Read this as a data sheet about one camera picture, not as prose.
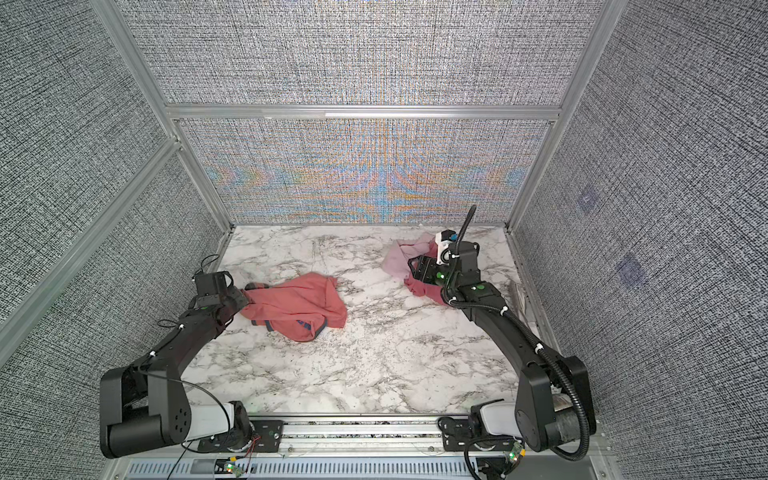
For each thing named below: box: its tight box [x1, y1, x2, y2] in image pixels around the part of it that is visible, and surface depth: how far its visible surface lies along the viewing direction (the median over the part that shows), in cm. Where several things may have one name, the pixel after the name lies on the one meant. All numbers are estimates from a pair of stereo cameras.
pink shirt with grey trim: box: [240, 272, 348, 342], surface depth 94 cm
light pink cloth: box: [383, 232, 436, 279], surface depth 108 cm
